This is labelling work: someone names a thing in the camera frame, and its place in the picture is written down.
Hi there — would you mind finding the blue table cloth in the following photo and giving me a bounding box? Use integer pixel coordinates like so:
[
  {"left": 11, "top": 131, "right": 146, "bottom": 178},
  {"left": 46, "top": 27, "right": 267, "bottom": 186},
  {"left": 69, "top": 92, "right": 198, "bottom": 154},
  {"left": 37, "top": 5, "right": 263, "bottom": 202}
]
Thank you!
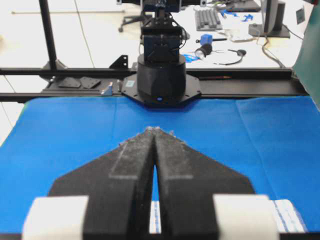
[{"left": 0, "top": 96, "right": 320, "bottom": 234}]

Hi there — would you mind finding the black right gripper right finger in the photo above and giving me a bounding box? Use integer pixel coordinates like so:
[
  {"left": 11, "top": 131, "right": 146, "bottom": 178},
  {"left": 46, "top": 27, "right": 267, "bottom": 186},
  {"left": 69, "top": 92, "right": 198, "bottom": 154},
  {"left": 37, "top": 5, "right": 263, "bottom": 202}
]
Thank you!
[{"left": 152, "top": 127, "right": 280, "bottom": 240}]

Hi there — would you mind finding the black aluminium frame rail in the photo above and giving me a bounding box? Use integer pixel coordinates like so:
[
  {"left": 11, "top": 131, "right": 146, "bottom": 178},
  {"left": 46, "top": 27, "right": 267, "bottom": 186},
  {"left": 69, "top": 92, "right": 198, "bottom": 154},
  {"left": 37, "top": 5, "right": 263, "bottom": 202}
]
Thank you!
[{"left": 0, "top": 0, "right": 307, "bottom": 105}]

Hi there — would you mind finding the white blue striped towel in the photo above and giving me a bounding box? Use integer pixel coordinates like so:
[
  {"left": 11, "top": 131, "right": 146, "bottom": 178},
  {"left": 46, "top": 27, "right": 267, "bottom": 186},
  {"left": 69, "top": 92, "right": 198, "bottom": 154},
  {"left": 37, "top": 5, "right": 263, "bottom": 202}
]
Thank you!
[{"left": 149, "top": 199, "right": 308, "bottom": 234}]

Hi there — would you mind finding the black office chair base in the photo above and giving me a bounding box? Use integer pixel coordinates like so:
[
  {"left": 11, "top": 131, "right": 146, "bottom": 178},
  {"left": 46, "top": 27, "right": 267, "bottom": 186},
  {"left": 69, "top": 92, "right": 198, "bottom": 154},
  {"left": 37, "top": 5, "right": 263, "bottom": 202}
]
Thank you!
[{"left": 118, "top": 11, "right": 153, "bottom": 33}]

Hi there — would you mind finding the blue block tool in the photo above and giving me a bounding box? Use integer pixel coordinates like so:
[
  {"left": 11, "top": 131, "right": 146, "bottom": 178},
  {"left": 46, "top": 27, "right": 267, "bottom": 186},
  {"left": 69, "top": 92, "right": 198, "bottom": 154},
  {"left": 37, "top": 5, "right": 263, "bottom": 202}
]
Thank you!
[{"left": 195, "top": 34, "right": 227, "bottom": 46}]

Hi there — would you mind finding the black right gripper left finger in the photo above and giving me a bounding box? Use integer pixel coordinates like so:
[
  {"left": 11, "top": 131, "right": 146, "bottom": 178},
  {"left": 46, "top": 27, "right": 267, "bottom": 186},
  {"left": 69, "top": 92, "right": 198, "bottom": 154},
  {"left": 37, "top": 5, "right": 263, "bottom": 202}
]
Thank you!
[{"left": 22, "top": 128, "right": 155, "bottom": 240}]

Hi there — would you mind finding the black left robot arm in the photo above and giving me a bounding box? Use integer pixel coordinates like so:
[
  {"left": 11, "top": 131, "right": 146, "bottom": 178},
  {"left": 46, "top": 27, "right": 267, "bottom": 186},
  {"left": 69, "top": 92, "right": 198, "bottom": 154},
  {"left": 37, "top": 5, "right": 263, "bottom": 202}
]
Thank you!
[{"left": 138, "top": 0, "right": 186, "bottom": 71}]

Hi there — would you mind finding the black monitor stand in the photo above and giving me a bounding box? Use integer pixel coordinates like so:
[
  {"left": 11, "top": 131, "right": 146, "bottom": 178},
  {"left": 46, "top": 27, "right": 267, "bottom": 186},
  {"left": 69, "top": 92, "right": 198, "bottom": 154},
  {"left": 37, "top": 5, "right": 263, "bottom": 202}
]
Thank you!
[{"left": 248, "top": 0, "right": 290, "bottom": 38}]

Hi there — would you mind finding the black headset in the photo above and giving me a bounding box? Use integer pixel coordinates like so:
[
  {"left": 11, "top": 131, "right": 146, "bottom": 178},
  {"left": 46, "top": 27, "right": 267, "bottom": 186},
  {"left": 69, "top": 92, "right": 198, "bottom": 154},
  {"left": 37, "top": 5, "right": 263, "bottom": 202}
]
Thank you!
[{"left": 213, "top": 49, "right": 247, "bottom": 66}]

